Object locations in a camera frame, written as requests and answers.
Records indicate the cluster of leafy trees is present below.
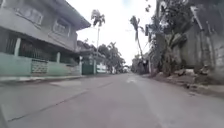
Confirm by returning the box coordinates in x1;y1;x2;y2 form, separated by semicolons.
97;41;126;74

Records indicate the dirt roadside verge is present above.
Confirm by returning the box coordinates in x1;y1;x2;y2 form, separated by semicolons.
141;72;224;98

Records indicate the leaning palm tree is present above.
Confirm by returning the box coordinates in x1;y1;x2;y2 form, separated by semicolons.
129;15;146;64

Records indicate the concrete kerb strip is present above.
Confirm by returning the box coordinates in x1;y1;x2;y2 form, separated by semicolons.
0;75;88;84

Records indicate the green gate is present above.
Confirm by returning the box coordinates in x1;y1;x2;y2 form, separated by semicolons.
81;59;96;76

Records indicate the grey concrete road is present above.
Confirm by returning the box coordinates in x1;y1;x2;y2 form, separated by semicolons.
0;72;224;128

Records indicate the two-storey grey green building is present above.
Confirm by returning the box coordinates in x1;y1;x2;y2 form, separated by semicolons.
0;0;92;78

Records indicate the tall palm tree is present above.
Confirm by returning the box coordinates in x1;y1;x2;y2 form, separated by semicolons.
90;9;106;51

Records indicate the weathered concrete wall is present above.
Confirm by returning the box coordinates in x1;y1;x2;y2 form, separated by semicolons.
148;0;224;84

